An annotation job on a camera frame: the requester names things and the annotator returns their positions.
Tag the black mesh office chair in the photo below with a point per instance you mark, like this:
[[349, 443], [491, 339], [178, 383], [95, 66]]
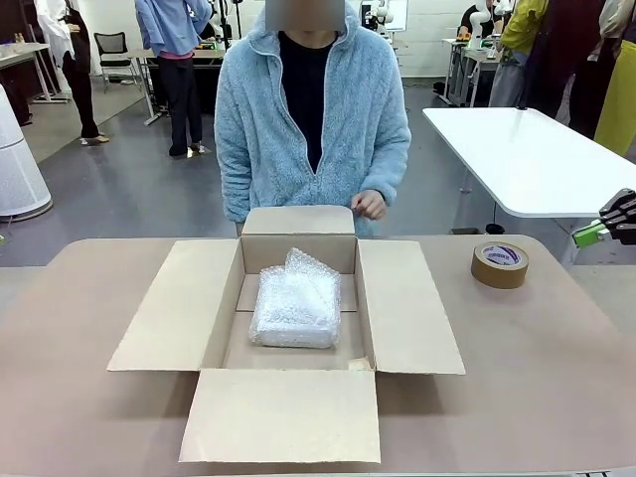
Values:
[[110, 45]]

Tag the person in dark coat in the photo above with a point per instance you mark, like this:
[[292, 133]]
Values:
[[561, 49]]

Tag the person's left hand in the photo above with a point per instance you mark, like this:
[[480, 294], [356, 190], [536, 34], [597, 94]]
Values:
[[370, 204]]

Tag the person in light blue fleece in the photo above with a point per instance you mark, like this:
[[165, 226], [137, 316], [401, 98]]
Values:
[[258, 124]]

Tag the person in yellow skirt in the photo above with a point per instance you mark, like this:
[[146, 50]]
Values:
[[616, 121]]

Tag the person's right forearm blue sleeve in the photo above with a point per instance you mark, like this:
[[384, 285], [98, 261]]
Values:
[[233, 189]]

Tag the open brown cardboard box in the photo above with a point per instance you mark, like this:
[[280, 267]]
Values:
[[278, 417]]

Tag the black pole stand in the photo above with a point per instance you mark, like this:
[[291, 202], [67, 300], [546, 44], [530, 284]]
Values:
[[227, 25]]

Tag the person in blue shirt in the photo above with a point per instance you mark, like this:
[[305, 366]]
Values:
[[184, 99]]

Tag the person's left forearm blue sleeve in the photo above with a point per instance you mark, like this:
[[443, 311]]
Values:
[[390, 171]]

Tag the bubble wrap bundle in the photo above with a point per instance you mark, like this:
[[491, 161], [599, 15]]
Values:
[[295, 308]]

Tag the brown packing tape roll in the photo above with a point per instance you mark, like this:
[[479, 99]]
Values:
[[497, 274]]

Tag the person in white coat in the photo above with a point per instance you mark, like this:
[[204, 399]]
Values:
[[82, 74]]

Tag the person in yellow jacket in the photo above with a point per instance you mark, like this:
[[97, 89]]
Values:
[[522, 25]]

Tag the person in black top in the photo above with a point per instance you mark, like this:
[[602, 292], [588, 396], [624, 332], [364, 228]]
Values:
[[469, 20]]

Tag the dark workbench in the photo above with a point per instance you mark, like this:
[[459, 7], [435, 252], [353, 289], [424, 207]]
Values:
[[211, 74]]

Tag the white rounded table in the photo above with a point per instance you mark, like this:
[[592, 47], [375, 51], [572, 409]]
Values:
[[522, 159]]

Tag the grey lab desk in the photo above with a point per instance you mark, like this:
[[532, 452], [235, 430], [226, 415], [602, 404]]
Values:
[[467, 54]]

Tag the white perforated air purifier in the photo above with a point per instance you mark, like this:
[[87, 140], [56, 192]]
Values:
[[20, 174]]

